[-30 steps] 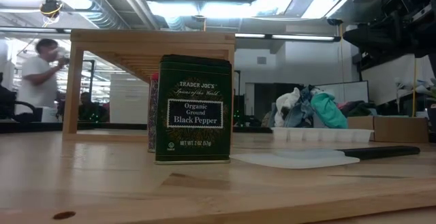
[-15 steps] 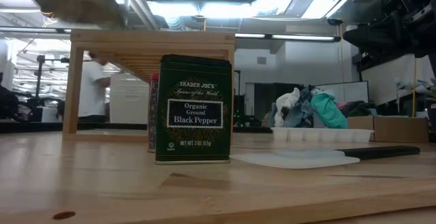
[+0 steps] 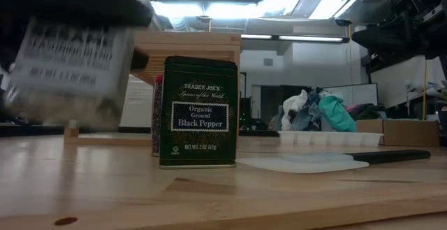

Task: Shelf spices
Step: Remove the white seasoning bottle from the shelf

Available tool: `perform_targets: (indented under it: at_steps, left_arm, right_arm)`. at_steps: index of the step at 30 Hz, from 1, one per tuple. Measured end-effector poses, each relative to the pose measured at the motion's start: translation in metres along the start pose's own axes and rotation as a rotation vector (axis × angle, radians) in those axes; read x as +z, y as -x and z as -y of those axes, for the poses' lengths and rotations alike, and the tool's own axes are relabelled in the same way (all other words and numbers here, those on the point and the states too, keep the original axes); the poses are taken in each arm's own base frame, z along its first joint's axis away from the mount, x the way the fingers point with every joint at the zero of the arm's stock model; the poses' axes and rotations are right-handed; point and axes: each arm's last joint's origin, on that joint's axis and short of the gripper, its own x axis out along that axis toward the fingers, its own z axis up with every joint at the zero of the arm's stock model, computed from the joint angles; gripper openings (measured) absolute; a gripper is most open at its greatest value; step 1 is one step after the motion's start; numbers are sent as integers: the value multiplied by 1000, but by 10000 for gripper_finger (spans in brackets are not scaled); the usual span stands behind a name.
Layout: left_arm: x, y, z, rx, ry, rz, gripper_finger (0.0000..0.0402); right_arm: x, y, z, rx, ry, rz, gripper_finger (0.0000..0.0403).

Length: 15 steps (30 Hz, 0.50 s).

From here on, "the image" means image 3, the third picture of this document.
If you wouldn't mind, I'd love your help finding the spice jar red lid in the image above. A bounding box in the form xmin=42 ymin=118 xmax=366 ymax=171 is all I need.
xmin=151 ymin=74 xmax=164 ymax=157

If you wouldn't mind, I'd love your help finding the bagel seasoning jar white lid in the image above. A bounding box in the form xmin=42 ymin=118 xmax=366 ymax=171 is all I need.
xmin=5 ymin=16 xmax=135 ymax=130

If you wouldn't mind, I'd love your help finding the green black pepper tin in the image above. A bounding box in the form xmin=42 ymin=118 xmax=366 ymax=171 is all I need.
xmin=159 ymin=55 xmax=239 ymax=170

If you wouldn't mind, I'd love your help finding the wooden slatted shelf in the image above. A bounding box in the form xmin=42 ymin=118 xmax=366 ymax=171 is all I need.
xmin=64 ymin=30 xmax=242 ymax=147

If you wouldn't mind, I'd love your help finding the long ceiling light fixture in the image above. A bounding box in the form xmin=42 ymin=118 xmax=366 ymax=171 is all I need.
xmin=240 ymin=33 xmax=350 ymax=44

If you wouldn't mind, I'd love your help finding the pile of clothes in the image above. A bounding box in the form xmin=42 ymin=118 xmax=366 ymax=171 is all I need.
xmin=268 ymin=87 xmax=387 ymax=133

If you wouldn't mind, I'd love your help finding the white ice cube tray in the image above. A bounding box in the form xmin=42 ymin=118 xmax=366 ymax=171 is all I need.
xmin=278 ymin=130 xmax=384 ymax=148

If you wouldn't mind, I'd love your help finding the white panel board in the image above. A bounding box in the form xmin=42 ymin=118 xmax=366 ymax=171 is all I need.
xmin=321 ymin=82 xmax=379 ymax=107

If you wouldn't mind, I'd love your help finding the brown cardboard box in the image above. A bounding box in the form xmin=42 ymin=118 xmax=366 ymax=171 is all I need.
xmin=356 ymin=118 xmax=440 ymax=148

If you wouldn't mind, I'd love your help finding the white spatula black handle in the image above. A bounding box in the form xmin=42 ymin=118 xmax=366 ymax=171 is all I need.
xmin=235 ymin=149 xmax=432 ymax=174

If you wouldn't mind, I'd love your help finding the yellow cable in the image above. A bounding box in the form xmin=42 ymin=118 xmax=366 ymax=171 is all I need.
xmin=421 ymin=0 xmax=429 ymax=121

